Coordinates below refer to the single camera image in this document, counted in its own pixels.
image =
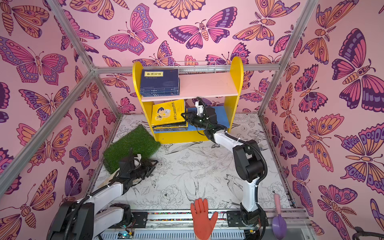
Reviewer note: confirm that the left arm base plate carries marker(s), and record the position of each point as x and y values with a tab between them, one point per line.
135	220

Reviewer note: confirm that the yellow cartoon cover book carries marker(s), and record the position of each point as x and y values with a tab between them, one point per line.
171	129

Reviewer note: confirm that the green artificial grass mat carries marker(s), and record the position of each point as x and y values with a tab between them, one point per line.
138	141

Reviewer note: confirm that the thin yellow book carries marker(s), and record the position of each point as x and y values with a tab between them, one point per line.
168	113

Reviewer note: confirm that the purple plastic scoop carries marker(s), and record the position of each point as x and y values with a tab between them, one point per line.
279	225

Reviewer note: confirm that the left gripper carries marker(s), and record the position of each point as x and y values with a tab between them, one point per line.
148	169

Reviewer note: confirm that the navy book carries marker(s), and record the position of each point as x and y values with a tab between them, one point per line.
155	79
159	95
158	90
144	93

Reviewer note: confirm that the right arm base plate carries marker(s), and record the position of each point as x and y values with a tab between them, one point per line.
242	218

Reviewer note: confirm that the red rubber glove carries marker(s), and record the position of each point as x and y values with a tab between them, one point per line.
203	225

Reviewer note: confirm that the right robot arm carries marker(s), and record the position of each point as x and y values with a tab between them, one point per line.
250	163

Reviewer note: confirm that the green circuit board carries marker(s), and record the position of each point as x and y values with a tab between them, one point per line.
122	235

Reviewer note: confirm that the beige cloth glove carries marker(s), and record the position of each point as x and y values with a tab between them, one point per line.
108	180

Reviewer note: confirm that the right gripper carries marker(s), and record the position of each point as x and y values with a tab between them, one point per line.
193	119

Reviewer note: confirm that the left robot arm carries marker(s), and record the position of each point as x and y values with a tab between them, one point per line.
90	216

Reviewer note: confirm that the black book yellow title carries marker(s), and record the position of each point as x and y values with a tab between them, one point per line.
172	126

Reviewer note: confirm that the aluminium rail base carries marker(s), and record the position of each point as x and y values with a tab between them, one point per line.
178	225

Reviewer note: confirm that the yellow pink blue bookshelf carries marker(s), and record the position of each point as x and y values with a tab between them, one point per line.
227	84

